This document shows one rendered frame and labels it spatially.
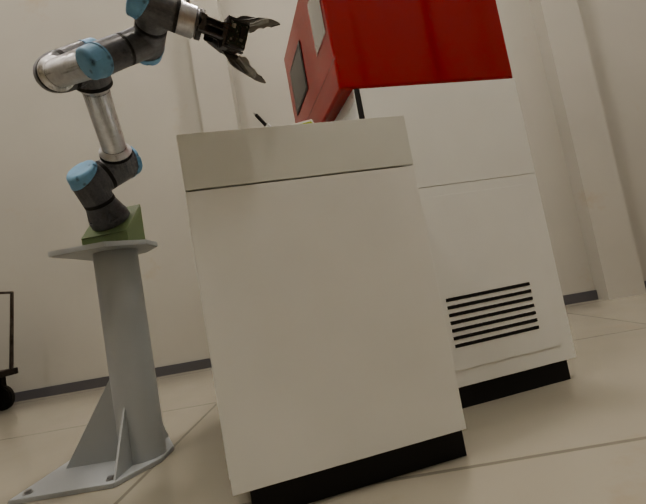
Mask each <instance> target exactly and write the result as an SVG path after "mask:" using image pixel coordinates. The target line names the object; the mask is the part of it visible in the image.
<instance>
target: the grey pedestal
mask: <svg viewBox="0 0 646 504"><path fill-rule="evenodd" d="M157 246H158V244H157V242H156V241H151V240H146V239H141V240H121V241H103V242H98V243H92V244H87V245H82V246H76V247H71V248H66V249H60V250H55V251H50V252H48V257H52V258H64V259H76V260H88V261H93V263H94V270H95V277H96V285H97V292H98V299H99V306H100V314H101V321H102V328H103V335H104V343H105V350H106V357H107V364H108V372H109V381H108V383H107V385H106V387H105V389H104V391H103V393H102V395H101V398H100V400H99V402H98V404H97V406H96V408H95V410H94V412H93V414H92V416H91V418H90V420H89V422H88V424H87V426H86V428H85V431H84V433H83V435H82V437H81V439H80V441H79V443H78V445H77V447H76V449H75V451H74V453H73V455H72V457H71V459H70V460H69V461H68V462H66V463H65V464H63V465H62V466H60V467H59V468H57V469H56V470H54V471H53V472H51V473H50V474H48V475H47V476H45V477H44V478H42V479H41V480H39V481H38V482H36V483H35V484H33V485H32V486H30V487H29V488H27V489H26V490H24V491H23V492H21V493H20V494H18V495H16V496H15V497H13V498H12V499H10V500H9V501H8V504H21V503H27V502H33V501H39V500H45V499H51V498H57V497H62V496H68V495H74V494H80V493H86V492H92V491H98V490H104V489H110V488H114V487H116V486H118V485H120V484H122V483H124V482H126V481H127V480H129V479H131V478H133V477H135V476H137V475H139V474H141V473H142V472H144V471H146V470H148V469H150V468H152V467H154V466H155V465H157V464H159V463H161V462H162V461H163V460H164V459H165V458H166V457H167V456H168V455H169V454H170V453H171V452H172V451H173V450H174V445H173V444H172V442H171V440H170V438H169V435H168V433H167V431H166V429H165V427H164V425H163V421H162V414H161V407H160V400H159V393H158V387H157V380H156V373H155V366H154V359H153V352H152V346H151V339H150V332H149V325H148V318H147V312H146V305H145V298H144V291H143V284H142V277H141V271H140V264H139V257H138V254H142V253H147V252H148V251H150V250H152V249H154V248H156V247H157Z"/></svg>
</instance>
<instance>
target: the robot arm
mask: <svg viewBox="0 0 646 504"><path fill-rule="evenodd" d="M205 13H206V10H204V9H202V8H200V9H198V6H196V5H194V4H190V0H186V2H185V1H184V0H126V14H127V15H128V16H130V17H132V18H133V19H135V20H134V26H133V27H131V28H128V29H125V30H123V31H120V32H117V33H114V34H112V35H109V36H106V37H103V38H101V39H98V40H97V39H95V38H86V39H83V40H81V39H80V40H78V41H76V42H74V43H71V44H68V45H65V46H63V47H60V48H57V49H54V50H51V51H48V52H46V53H44V54H43V55H41V56H40V57H39V58H38V59H37V60H36V61H35V63H34V65H33V76H34V78H35V80H36V82H37V83H38V84H39V85H40V86H41V87H42V88H43V89H45V90H46V91H49V92H52V93H67V92H71V91H74V90H77V91H78V92H80V93H82V95H83V98H84V101H85V103H86V106H87V109H88V112H89V115H90V118H91V121H92V123H93V126H94V129H95V132H96V135H97V138H98V141H99V143H100V146H101V147H100V148H99V151H98V154H99V157H100V159H99V160H97V161H93V160H87V161H84V162H81V163H79V164H77V165H76V166H74V167H73V168H72V169H71V170H70V171H69V172H68V173H67V176H66V180H67V182H68V184H69V185H70V188H71V190H72V191H73V192H74V193H75V195H76V196H77V198H78V199H79V201H80V202H81V204H82V205H83V207H84V209H85V210H86V213H87V218H88V222H89V225H90V227H91V228H92V230H94V231H106V230H110V229H112V228H115V227H117V226H118V225H120V224H122V223H123V222H124V221H125V220H126V219H127V218H128V217H129V215H130V212H129V210H128V208H127V207H126V206H125V205H124V204H123V203H122V202H120V201H119V200H118V199H117V198H116V197H115V195H114V194H113V192H112V190H113V189H115V188H116V187H118V186H119V185H121V184H123V183H124V182H126V181H128V180H129V179H131V178H134V177H135V176H136V175H137V174H139V173H140V172H141V170H142V167H143V165H142V160H141V157H140V156H139V155H138V152H137V151H136V150H135V149H134V148H133V147H132V146H130V145H129V144H127V143H125V139H124V136H123V132H122V129H121V125H120V122H119V119H118V115H117V112H116V108H115V105H114V101H113V98H112V95H111V91H110V89H111V88H112V86H113V80H112V77H111V75H113V74H115V73H116V72H119V71H121V70H123V69H126V68H128V67H130V66H132V65H135V64H138V63H141V64H143V65H146V66H148V65H151V66H154V65H157V64H158V63H159V62H160V61H161V59H162V55H163V54H164V51H165V41H166V36H167V31H170V32H173V33H175V34H178V35H180V36H183V37H186V38H189V39H192V37H193V39H195V40H197V41H199V40H200V37H201V33H202V34H204V38H203V39H204V40H205V41H206V42H207V43H208V44H210V45H211V46H212V47H213V48H215V49H216V50H217V51H218V52H219V53H222V54H224V55H225V56H226V58H227V60H228V61H229V63H230V64H231V65H232V66H233V67H234V68H236V69H237V70H239V71H240V72H242V73H244V74H245V75H247V76H249V77H250V78H252V79H254V80H255V81H258V82H260V83H264V84H265V83H266V82H265V80H264V79H263V78H262V76H260V75H258V74H257V72H256V70H255V69H254V68H252V67H251V66H250V64H249V60H248V59H247V58H246V57H241V56H240V55H239V56H237V55H236V53H238V54H243V52H241V51H244V50H245V45H246V41H247V36H248V32H249V33H252V32H255V31H256V30H257V29H259V28H262V29H264V28H266V27H271V28H272V27H275V26H278V25H280V23H279V22H277V21H275V20H272V19H268V18H261V17H258V18H255V17H250V16H240V17H238V18H235V17H233V16H230V15H228V16H227V17H226V19H225V20H224V22H221V21H219V20H216V19H214V18H211V17H209V16H208V15H207V14H205Z"/></svg>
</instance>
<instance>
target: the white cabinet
mask: <svg viewBox="0 0 646 504"><path fill-rule="evenodd" d="M185 195H186V202H187V208H188V214H189V221H190V227H191V228H190V232H191V239H192V245H193V251H194V258H195V264H196V270H197V277H198V283H199V290H200V296H201V302H202V309H203V315H204V321H205V328H206V334H207V341H208V347H209V353H210V360H211V366H212V372H213V379H214V385H215V392H216V398H217V404H218V411H219V417H220V423H221V430H222V436H223V443H224V449H225V455H226V462H227V468H228V474H229V480H230V482H231V488H232V494H233V496H235V495H239V494H242V493H246V492H249V491H250V494H251V501H252V504H309V503H312V502H316V501H319V500H322V499H325V498H329V497H332V496H335V495H338V494H342V493H345V492H348V491H352V490H355V489H358V488H361V487H365V486H368V485H371V484H374V483H378V482H381V481H384V480H388V479H391V478H394V477H397V476H401V475H404V474H407V473H410V472H414V471H417V470H420V469H424V468H427V467H430V466H433V465H437V464H440V463H443V462H446V461H450V460H453V459H456V458H460V457H463V456H466V455H467V454H466V449H465V444H464V439H463V434H462V430H464V429H466V424H465V419H464V414H463V409H462V404H461V399H460V394H459V389H458V384H457V379H456V374H455V369H454V364H453V359H452V354H451V349H450V344H449V339H448V334H447V329H446V324H445V319H444V314H443V309H442V304H441V299H440V294H439V289H438V284H437V279H436V274H435V269H434V264H433V259H432V254H431V249H430V244H429V239H428V234H427V229H426V224H425V219H424V214H423V209H422V204H421V199H420V194H419V189H418V184H417V179H416V174H415V169H414V166H406V167H398V168H389V169H380V170H372V171H363V172H355V173H346V174H338V175H329V176H321V177H312V178H304V179H295V180H287V181H278V182H270V183H261V184H253V185H244V186H236V187H227V188H219V189H210V190H202V191H193V192H186V193H185Z"/></svg>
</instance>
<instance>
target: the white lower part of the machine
mask: <svg viewBox="0 0 646 504"><path fill-rule="evenodd" d="M419 194H420V199H421V204H422V209H423V214H424V219H425V224H426V229H427V234H428V239H429V244H430V249H431V254H432V259H433V264H434V269H435V274H436V279H437V284H438V289H439V294H440V299H441V304H442V309H443V314H444V319H445V324H446V329H447V334H448V339H449V344H450V349H451V354H452V359H453V364H454V369H455V374H456V379H457V384H458V389H459V394H460V399H461V404H462V409H463V408H467V407H470V406H474V405H477V404H481V403H485V402H488V401H492V400H496V399H499V398H503V397H507V396H510V395H514V394H517V393H521V392H525V391H528V390H532V389H536V388H539V387H543V386H547V385H550V384H554V383H557V382H561V381H565V380H568V379H571V378H570V373H569V369H568V364H567V359H571V358H575V357H576V353H575V349H574V344H573V340H572V335H571V331H570V326H569V322H568V317H567V313H566V308H565V304H564V300H563V295H562V291H561V286H560V282H559V277H558V273H557V268H556V264H555V259H554V255H553V250H552V246H551V241H550V237H549V232H548V228H547V223H546V219H545V214H544V210H543V205H542V201H541V196H540V192H539V187H538V183H537V178H536V174H535V173H533V174H525V175H518V176H510V177H503V178H495V179H487V180H480V181H472V182H465V183H457V184H450V185H442V186H434V187H427V188H419Z"/></svg>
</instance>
